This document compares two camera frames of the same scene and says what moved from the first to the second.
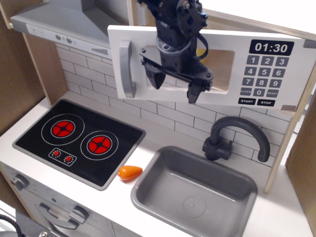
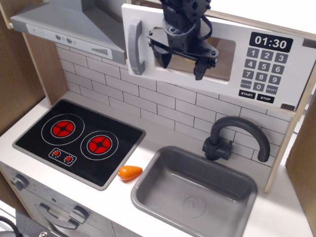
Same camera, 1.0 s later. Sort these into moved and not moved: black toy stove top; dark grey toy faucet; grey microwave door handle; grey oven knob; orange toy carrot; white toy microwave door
Moved: grey microwave door handle; white toy microwave door
Not moved: grey oven knob; orange toy carrot; black toy stove top; dark grey toy faucet
